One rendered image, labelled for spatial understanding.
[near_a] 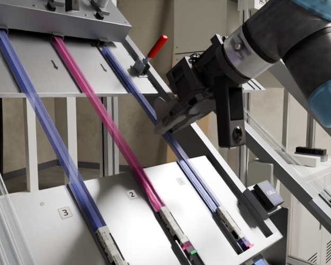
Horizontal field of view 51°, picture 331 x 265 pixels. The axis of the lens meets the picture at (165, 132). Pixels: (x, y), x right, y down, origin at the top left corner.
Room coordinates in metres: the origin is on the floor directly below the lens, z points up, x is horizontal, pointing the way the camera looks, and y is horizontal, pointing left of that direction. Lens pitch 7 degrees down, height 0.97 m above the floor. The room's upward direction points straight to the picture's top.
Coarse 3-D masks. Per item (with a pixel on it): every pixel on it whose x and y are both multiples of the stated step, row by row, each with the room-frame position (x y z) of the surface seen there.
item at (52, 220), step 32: (192, 160) 0.64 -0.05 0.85; (32, 192) 0.42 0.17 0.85; (64, 192) 0.45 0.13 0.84; (96, 192) 0.47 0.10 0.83; (128, 192) 0.50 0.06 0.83; (160, 192) 0.54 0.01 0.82; (192, 192) 0.58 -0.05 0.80; (224, 192) 0.62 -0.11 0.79; (32, 224) 0.39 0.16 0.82; (64, 224) 0.41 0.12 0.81; (128, 224) 0.46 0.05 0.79; (160, 224) 0.49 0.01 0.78; (192, 224) 0.52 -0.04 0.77; (224, 224) 0.54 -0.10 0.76; (256, 224) 0.60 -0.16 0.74; (64, 256) 0.38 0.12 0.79; (96, 256) 0.40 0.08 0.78; (128, 256) 0.42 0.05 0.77; (160, 256) 0.45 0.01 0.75; (192, 256) 0.47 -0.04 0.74; (224, 256) 0.50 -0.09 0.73
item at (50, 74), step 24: (0, 48) 0.61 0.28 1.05; (24, 48) 0.65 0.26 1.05; (48, 48) 0.68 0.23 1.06; (72, 48) 0.73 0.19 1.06; (96, 48) 0.78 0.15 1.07; (120, 48) 0.84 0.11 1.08; (0, 72) 0.56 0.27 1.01; (48, 72) 0.63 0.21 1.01; (96, 72) 0.71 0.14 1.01; (0, 96) 0.53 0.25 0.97; (24, 96) 0.56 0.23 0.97; (48, 96) 0.59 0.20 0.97; (72, 96) 0.62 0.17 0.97; (120, 96) 0.70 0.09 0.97
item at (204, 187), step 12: (108, 48) 0.78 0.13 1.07; (120, 72) 0.74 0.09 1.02; (132, 84) 0.72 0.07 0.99; (144, 108) 0.68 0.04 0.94; (156, 120) 0.66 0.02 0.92; (168, 132) 0.65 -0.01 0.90; (168, 144) 0.64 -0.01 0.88; (180, 156) 0.62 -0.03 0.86; (192, 168) 0.60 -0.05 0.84; (204, 180) 0.59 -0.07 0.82; (204, 192) 0.58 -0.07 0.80; (216, 204) 0.56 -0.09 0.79; (240, 240) 0.53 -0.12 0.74
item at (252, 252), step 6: (276, 234) 0.57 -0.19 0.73; (264, 240) 0.54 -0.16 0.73; (270, 240) 0.55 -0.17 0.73; (276, 240) 0.56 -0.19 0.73; (258, 246) 0.52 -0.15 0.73; (264, 246) 0.53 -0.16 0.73; (246, 252) 0.50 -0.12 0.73; (252, 252) 0.51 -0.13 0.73; (258, 252) 0.52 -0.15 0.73; (234, 258) 0.48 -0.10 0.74; (240, 258) 0.49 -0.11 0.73; (246, 258) 0.49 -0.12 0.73; (252, 258) 0.56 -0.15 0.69; (228, 264) 0.46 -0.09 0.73; (234, 264) 0.47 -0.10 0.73; (240, 264) 0.49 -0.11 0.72
